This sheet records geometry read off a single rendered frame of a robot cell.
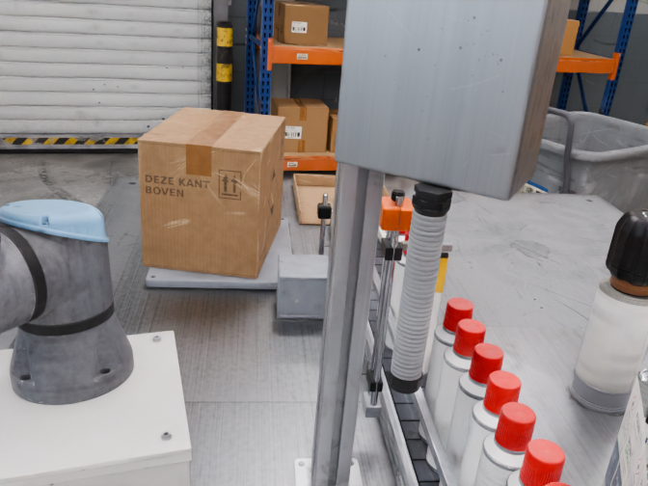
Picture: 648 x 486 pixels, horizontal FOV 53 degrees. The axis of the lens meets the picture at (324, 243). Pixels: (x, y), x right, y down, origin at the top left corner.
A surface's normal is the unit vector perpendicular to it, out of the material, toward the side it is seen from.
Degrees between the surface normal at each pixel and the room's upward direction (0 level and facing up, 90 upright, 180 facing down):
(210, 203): 90
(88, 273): 85
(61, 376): 69
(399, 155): 90
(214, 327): 0
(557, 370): 0
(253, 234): 90
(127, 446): 5
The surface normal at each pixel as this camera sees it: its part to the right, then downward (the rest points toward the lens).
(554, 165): -0.82, 0.23
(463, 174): -0.49, 0.32
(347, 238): 0.10, 0.41
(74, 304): 0.56, 0.30
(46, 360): -0.07, 0.05
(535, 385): 0.07, -0.91
